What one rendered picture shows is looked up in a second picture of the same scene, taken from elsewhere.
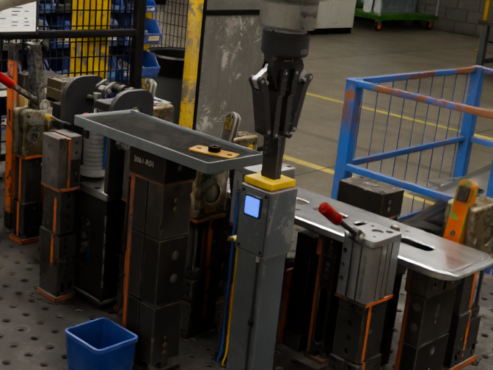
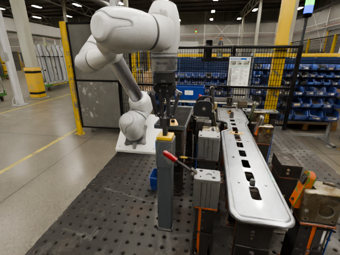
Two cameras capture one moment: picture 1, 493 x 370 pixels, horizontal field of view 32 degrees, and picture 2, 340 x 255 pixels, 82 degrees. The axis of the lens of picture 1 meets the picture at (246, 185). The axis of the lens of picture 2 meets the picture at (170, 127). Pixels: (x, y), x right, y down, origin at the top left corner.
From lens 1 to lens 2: 1.21 m
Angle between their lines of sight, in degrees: 56
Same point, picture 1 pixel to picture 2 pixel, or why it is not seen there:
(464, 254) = (272, 211)
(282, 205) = (162, 146)
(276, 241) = (161, 161)
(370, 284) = (195, 197)
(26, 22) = (244, 83)
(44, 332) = not seen: hidden behind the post
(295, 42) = (157, 76)
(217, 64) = not seen: outside the picture
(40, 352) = not seen: hidden behind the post
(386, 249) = (207, 185)
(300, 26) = (156, 69)
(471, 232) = (302, 203)
